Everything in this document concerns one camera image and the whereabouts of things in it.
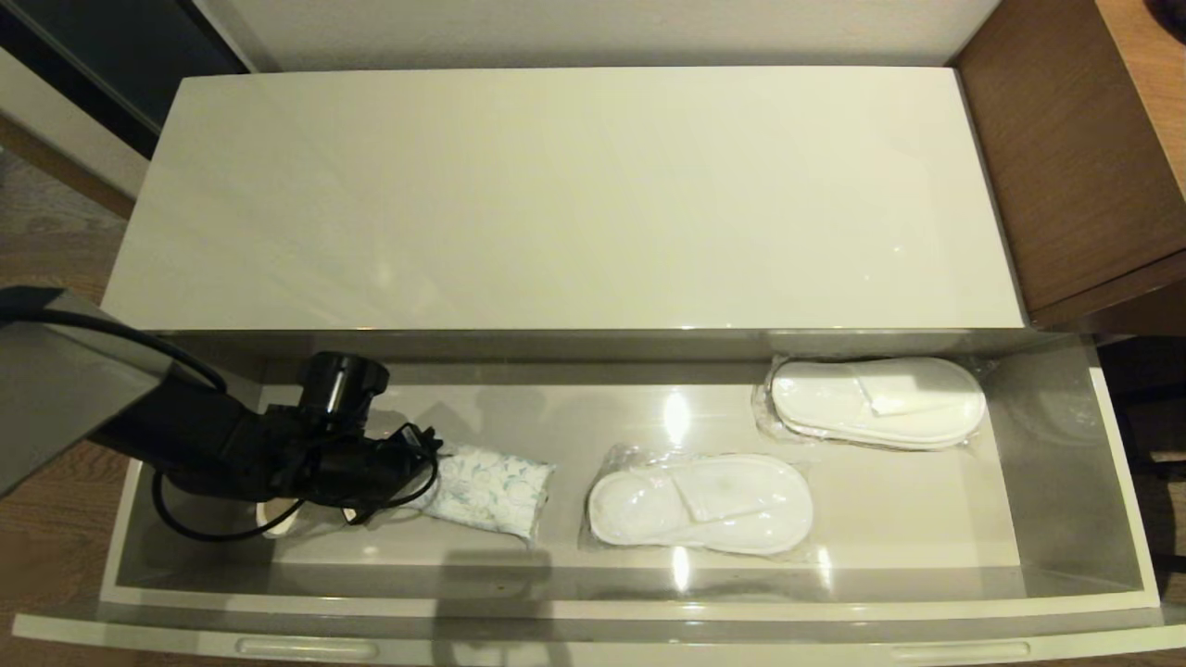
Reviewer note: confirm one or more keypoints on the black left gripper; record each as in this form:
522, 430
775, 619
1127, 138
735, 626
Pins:
371, 472

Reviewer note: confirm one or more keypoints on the blue patterned tissue pack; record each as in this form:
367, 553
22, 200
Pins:
491, 491

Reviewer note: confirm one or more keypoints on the white glossy drawer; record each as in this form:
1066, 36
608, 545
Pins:
889, 519

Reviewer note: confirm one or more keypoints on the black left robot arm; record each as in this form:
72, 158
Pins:
167, 426

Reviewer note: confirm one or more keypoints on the grey roll with beige core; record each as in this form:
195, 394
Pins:
278, 519

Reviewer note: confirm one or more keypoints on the white slippers in plastic bag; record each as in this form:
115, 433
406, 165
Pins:
880, 403
695, 505

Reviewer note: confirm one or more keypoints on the white glossy cabinet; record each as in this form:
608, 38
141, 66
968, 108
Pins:
556, 185

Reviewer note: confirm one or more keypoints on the dark sliding door panel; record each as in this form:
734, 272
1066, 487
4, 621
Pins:
111, 56

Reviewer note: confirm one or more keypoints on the brown wooden cabinet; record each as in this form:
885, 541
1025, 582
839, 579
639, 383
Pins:
1066, 139

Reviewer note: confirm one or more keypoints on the dark round object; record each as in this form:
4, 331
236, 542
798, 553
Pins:
1169, 7

